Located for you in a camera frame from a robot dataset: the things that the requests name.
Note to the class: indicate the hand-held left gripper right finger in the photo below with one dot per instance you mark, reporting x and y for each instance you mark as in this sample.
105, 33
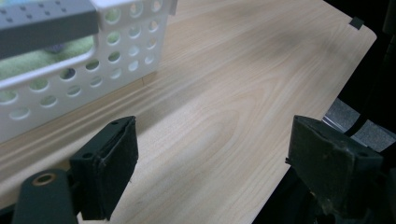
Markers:
333, 168

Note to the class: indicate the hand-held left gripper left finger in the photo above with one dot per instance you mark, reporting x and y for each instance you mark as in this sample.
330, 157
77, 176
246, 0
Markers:
106, 168

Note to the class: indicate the white perforated plastic basket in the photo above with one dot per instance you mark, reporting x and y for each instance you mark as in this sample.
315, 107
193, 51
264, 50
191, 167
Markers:
130, 46

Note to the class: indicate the green fuzzy sock face print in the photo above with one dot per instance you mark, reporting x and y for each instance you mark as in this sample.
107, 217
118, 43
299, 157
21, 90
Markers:
28, 62

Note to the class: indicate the grey tape strip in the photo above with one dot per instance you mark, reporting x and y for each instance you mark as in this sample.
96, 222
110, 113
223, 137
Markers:
356, 23

